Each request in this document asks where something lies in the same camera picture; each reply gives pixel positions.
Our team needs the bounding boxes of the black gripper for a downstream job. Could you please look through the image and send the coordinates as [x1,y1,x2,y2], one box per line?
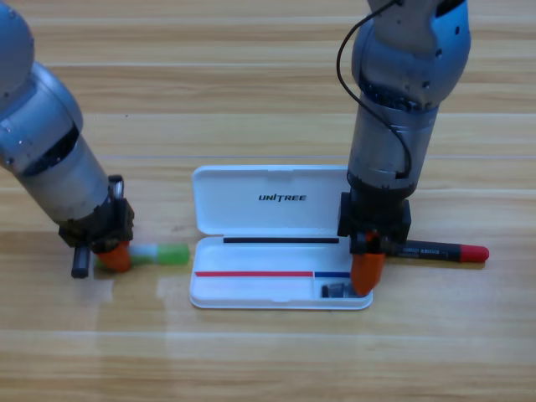
[58,175,136,280]
[337,183,414,294]

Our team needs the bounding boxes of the small black eraser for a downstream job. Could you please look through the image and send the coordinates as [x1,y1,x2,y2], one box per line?
[320,282,358,299]

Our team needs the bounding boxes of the green white marker pen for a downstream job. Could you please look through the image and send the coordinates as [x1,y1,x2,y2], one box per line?
[94,242,191,270]

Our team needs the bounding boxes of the black red marker pen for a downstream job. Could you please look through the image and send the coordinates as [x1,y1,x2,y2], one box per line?
[379,239,490,264]

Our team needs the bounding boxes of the white Unitree pencil case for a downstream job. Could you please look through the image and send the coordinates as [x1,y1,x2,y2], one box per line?
[188,164,374,311]

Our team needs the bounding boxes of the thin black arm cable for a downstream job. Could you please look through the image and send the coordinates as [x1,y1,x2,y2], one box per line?
[337,0,414,180]

